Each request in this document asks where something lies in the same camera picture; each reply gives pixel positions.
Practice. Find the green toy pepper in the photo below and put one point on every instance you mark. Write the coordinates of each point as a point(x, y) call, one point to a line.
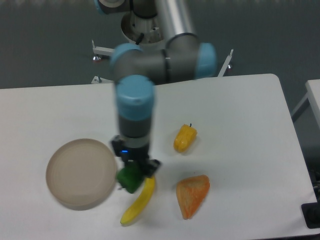
point(130, 177)

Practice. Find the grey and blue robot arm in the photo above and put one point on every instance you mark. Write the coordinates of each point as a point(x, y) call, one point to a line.
point(167, 50)

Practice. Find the orange toy sandwich slice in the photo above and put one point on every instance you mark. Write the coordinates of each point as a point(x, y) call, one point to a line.
point(190, 193)

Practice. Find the black device at table edge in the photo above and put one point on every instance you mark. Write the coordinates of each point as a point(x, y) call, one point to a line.
point(311, 214)

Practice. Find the yellow toy banana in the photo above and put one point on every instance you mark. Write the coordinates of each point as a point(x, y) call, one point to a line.
point(140, 203)

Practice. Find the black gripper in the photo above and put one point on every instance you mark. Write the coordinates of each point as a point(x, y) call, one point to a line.
point(136, 150)

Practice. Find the beige round plate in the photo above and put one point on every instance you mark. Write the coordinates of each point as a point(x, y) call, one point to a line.
point(81, 174)

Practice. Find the yellow toy pepper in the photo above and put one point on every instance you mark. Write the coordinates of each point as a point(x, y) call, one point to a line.
point(184, 138)

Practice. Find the white side table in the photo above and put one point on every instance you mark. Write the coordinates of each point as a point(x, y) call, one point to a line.
point(310, 99)

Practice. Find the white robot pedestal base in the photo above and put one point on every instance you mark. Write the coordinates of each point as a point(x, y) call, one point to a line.
point(146, 33)

